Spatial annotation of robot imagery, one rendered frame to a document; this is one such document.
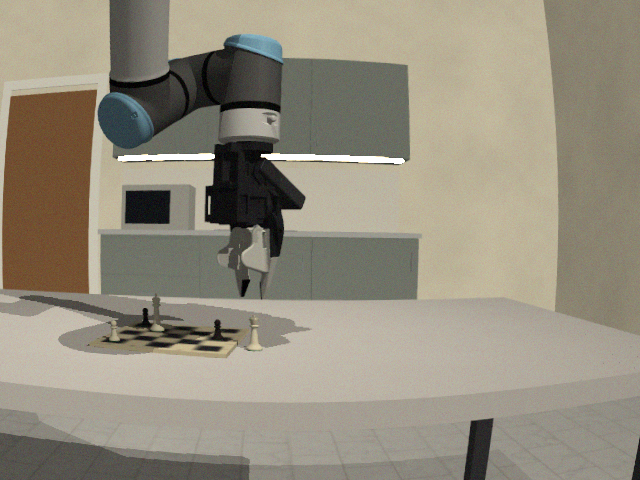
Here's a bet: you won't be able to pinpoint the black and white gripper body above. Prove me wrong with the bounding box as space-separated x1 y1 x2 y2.
205 141 279 228

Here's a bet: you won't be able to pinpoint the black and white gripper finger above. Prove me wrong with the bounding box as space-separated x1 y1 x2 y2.
241 204 284 300
217 224 251 297

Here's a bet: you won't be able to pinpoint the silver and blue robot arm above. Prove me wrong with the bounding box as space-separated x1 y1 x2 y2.
98 0 306 210

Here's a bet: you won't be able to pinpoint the black pawn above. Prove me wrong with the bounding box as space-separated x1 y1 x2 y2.
141 308 151 326
212 320 224 340

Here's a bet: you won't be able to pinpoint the black and cream chessboard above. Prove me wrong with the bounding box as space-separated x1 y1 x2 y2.
89 322 249 358

